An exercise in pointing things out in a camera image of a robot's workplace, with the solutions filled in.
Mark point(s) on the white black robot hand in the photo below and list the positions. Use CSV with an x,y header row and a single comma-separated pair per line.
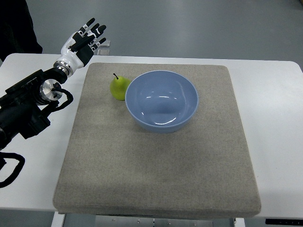
x,y
80,47

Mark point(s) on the green pear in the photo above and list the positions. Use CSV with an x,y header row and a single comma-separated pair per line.
x,y
118,87

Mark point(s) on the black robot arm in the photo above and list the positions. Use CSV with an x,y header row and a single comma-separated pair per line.
x,y
27,104

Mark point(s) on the blue bowl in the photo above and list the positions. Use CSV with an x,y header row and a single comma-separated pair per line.
x,y
161,101

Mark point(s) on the metal floor plate near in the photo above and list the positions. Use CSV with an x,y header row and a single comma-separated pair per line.
x,y
103,52

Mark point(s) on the dark object top left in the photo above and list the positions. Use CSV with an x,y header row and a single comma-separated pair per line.
x,y
16,29

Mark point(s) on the grey fabric mat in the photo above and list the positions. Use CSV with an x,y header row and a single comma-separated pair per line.
x,y
112,166

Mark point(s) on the metal table frame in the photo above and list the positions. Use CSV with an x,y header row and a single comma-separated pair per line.
x,y
111,221

